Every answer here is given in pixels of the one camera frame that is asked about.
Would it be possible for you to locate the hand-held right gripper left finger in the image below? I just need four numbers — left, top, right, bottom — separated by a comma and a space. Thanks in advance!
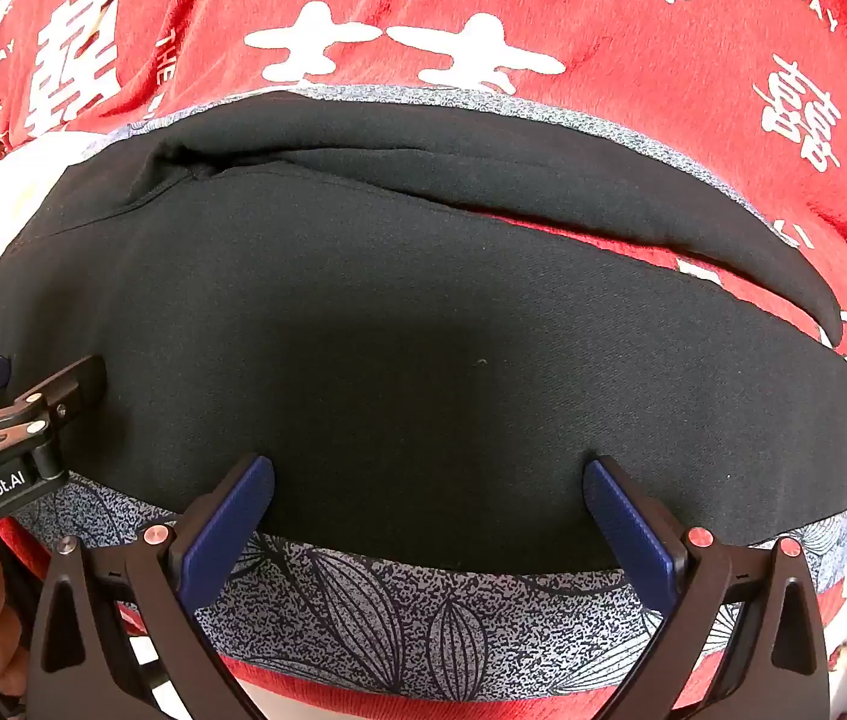
26, 454, 276, 720

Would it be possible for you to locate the red printed blanket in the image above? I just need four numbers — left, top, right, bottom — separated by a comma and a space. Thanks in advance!
0, 0, 847, 720

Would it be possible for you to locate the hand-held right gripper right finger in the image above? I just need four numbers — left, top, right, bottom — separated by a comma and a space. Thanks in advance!
582, 454, 831, 720

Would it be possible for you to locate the black garment with patterned lining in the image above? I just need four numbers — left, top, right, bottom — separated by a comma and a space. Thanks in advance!
11, 85, 847, 697

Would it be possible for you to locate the white and yellow cloth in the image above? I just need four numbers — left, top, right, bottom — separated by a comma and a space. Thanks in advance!
0, 131, 119, 301

